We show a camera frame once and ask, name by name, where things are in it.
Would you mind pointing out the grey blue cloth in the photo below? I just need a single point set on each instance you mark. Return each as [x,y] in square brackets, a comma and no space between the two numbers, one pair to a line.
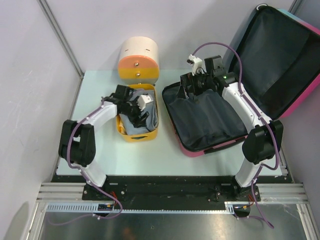
[151,122]

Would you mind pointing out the yellow cloth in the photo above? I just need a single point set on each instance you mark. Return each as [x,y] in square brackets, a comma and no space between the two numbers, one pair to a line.
[120,126]

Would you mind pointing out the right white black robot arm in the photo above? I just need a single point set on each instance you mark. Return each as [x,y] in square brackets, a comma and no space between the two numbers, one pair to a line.
[264,137]

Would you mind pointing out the pink and teal children's suitcase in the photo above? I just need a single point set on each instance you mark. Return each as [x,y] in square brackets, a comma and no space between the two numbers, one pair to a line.
[278,59]

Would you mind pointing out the round pastel drawer cabinet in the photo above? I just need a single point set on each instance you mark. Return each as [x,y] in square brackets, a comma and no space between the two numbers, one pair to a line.
[139,61]

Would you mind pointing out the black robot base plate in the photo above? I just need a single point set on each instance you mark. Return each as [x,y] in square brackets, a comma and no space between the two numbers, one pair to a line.
[165,192]

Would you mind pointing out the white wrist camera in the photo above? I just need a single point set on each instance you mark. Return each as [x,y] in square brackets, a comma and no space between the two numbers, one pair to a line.
[196,64]
[143,100]

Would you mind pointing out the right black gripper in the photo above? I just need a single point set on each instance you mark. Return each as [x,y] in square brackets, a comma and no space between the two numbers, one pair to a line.
[188,79]

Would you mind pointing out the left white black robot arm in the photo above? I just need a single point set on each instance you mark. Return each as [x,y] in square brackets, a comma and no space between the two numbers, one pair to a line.
[78,142]

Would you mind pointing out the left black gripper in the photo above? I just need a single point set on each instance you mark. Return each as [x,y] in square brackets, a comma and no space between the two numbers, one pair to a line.
[140,121]

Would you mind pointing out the yellow plastic basket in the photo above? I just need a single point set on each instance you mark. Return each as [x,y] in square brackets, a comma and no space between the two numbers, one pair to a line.
[151,134]

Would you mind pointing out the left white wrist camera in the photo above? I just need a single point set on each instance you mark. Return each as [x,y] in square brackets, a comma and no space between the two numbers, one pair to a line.
[143,100]

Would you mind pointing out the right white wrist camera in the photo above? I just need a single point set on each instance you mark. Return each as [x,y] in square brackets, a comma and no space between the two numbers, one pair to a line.
[196,64]

